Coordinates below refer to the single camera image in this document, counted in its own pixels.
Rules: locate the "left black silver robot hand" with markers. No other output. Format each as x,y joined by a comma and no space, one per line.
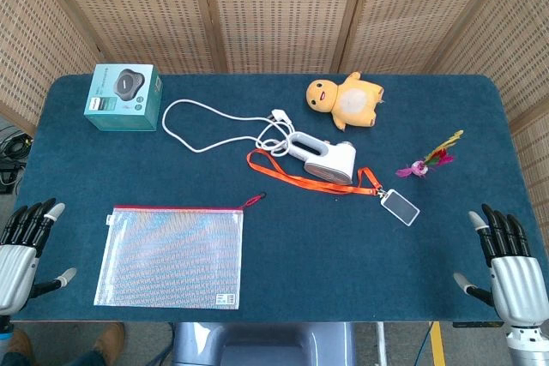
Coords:
17,263

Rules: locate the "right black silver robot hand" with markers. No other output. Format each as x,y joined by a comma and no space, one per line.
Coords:
517,284

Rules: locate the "clear mesh zipper pouch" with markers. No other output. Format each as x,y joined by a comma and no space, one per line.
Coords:
171,259

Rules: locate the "brown leather shoe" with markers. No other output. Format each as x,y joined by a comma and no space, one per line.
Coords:
109,338
19,342

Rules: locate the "clear badge card holder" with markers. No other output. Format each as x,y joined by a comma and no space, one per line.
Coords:
401,209

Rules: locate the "colourful feather shuttlecock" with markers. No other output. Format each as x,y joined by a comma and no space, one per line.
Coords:
418,168

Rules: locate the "teal speaker product box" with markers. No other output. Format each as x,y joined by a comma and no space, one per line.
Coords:
122,96

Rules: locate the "blue felt table cover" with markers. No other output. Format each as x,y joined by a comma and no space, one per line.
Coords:
300,254

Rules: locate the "white hair dryer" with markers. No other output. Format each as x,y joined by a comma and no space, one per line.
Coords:
336,158

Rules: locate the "yellow plush chick toy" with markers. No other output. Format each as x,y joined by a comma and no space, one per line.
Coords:
354,102

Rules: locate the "grey robot torso base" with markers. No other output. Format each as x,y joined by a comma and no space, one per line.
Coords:
261,344

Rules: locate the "woven bamboo folding screen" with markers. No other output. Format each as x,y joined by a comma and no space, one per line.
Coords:
279,10

